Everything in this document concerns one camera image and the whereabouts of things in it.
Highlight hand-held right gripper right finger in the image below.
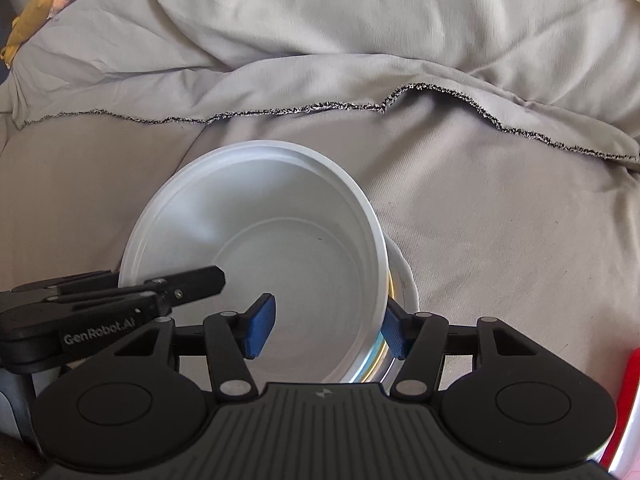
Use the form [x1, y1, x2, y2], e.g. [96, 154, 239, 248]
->
[382, 300, 551, 403]

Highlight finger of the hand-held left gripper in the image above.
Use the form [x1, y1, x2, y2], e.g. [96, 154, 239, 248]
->
[12, 266, 226, 307]
[47, 289, 174, 317]

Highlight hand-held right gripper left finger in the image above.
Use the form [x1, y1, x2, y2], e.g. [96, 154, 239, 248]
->
[115, 292, 277, 403]

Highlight white bowl with yellow rim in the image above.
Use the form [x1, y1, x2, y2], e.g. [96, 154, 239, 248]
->
[350, 242, 420, 386]

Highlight white plastic bowl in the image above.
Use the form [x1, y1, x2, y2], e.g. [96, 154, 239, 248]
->
[118, 141, 390, 385]

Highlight stainless steel bowl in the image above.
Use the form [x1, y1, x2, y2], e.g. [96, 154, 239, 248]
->
[345, 300, 401, 386]

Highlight white foam tray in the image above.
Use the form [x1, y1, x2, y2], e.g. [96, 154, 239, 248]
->
[607, 345, 640, 480]

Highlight yellow soft toy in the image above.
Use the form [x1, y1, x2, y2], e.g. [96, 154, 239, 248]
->
[0, 0, 56, 68]

